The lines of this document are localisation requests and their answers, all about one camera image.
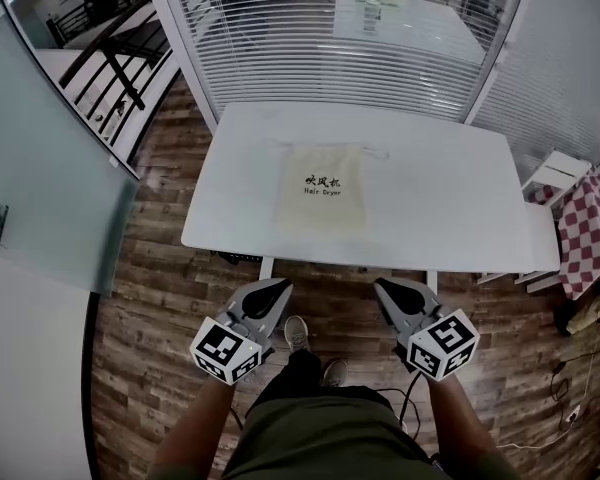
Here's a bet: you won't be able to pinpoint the grey cylindrical container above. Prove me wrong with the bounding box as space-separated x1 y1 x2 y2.
362 0 383 34

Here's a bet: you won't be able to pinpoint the beige hair dryer bag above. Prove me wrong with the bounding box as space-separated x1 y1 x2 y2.
267 137 391 234

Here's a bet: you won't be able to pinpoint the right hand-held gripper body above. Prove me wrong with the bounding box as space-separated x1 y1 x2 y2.
393 308 481 382

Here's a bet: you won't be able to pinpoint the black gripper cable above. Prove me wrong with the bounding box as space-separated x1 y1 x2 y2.
379 370 426 444

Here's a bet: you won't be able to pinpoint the black floor cable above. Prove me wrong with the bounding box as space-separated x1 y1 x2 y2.
549 337 600 404

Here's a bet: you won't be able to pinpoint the person's green shirt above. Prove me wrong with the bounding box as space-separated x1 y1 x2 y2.
149 395 524 480

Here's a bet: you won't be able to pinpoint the person's grey shoe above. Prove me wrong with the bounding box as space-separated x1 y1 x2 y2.
322 359 349 388
283 315 310 354

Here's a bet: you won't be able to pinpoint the white floor cable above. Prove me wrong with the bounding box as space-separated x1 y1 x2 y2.
497 337 600 452

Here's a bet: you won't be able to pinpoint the person's black trousers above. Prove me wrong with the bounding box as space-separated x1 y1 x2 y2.
244 350 396 419

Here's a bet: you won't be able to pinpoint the beige cloth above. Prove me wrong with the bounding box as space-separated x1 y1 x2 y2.
567 287 600 339

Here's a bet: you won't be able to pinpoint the person's left grey shoe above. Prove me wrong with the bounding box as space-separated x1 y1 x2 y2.
283 315 310 354

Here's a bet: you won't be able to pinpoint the person's right forearm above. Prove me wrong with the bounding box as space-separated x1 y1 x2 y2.
423 372 504 462

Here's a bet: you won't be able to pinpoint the frosted glass door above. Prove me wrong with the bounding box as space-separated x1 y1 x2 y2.
0 0 141 297

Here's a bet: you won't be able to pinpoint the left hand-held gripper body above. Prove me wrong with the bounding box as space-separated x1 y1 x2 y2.
188 310 276 386

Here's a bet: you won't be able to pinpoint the person's right grey shoe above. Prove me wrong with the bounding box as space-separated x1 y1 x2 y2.
322 359 349 388

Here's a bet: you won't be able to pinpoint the glass partition with white blinds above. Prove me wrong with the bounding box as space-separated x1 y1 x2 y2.
469 0 600 169
169 0 531 124

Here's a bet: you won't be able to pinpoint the large white table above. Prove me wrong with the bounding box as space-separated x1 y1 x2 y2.
332 0 486 67

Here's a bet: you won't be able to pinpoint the black metal railing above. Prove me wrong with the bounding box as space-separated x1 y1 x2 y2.
46 0 179 167

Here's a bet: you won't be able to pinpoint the red white checkered cloth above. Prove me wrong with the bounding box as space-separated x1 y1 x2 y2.
529 170 600 302

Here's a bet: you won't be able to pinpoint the person's left forearm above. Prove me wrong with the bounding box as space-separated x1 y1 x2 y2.
149 375 239 480

